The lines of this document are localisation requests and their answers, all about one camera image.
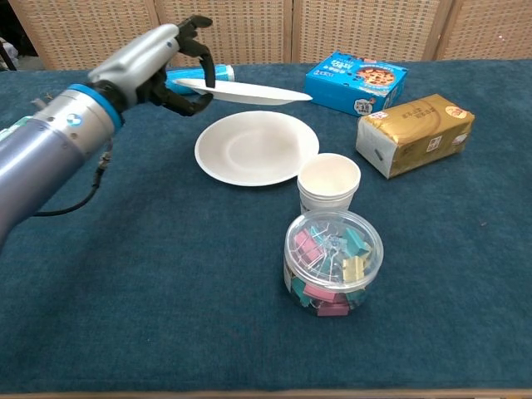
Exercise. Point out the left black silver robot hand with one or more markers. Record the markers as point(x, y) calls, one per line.
point(137, 54)

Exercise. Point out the white paper plate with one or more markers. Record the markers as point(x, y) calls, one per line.
point(253, 149)
point(257, 93)

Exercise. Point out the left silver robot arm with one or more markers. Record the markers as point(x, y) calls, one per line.
point(45, 149)

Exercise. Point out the blue cylindrical wrap roll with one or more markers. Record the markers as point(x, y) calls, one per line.
point(224, 72)

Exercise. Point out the blue cookie box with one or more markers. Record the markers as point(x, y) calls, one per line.
point(353, 81)

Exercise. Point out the wicker folding screen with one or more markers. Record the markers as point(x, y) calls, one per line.
point(361, 29)

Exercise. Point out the white paper cup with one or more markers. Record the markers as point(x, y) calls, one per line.
point(328, 183)

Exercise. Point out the blue table cloth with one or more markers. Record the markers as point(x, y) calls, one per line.
point(166, 291)

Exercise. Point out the clear jar of binder clips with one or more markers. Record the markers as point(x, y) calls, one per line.
point(332, 266)

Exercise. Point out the gold tissue pack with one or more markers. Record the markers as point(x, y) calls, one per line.
point(415, 133)

